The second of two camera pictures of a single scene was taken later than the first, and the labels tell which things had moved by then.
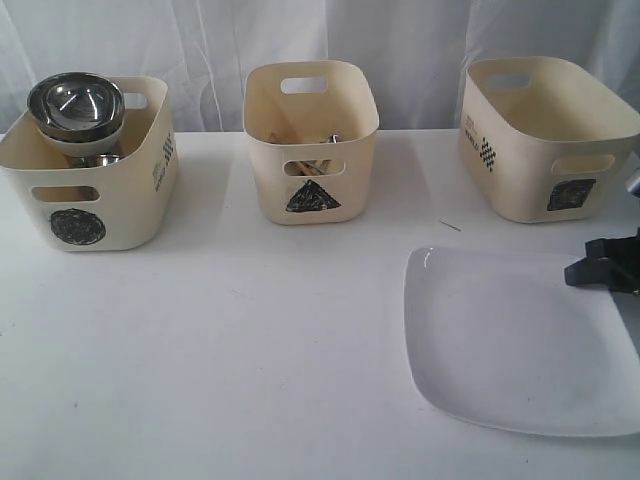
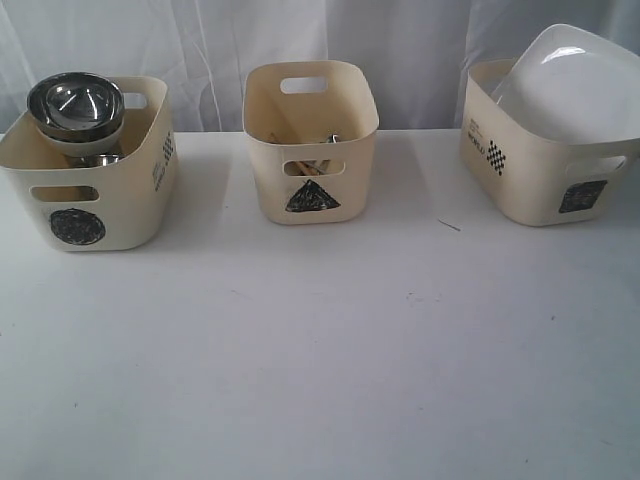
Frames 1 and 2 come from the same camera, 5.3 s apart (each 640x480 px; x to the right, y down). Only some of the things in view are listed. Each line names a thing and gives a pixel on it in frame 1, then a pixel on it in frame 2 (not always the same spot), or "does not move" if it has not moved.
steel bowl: x=79 y=106 does not move
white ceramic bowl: x=84 y=148 does not move
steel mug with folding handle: x=92 y=161 does not move
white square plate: x=500 y=338 -> x=577 y=85
